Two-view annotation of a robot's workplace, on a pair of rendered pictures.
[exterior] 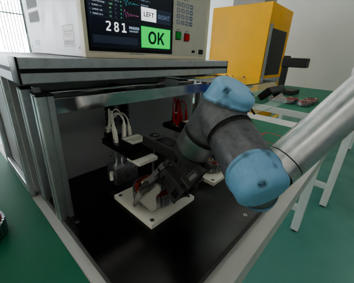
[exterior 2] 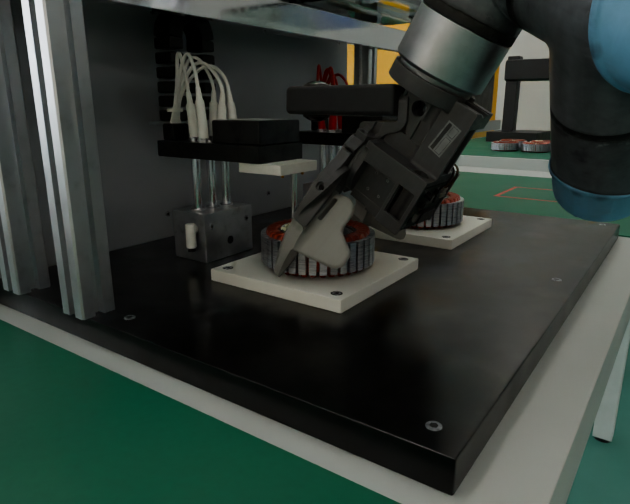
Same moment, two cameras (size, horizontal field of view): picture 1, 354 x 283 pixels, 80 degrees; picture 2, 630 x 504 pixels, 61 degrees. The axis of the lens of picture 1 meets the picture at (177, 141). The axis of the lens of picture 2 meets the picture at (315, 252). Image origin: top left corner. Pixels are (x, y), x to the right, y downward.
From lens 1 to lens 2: 23 cm
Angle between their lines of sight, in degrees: 9
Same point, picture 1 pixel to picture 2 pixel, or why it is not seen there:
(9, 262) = not seen: outside the picture
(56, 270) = (105, 408)
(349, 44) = not seen: outside the picture
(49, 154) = (60, 102)
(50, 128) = (62, 31)
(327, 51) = not seen: hidden behind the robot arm
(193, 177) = (447, 141)
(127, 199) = (251, 272)
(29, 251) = (6, 386)
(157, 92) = (295, 16)
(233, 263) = (573, 358)
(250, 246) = (595, 332)
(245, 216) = (559, 281)
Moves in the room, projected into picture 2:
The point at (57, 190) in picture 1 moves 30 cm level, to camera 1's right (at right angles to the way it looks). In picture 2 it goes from (75, 218) to (456, 209)
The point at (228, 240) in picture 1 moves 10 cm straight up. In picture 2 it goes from (544, 313) to (559, 192)
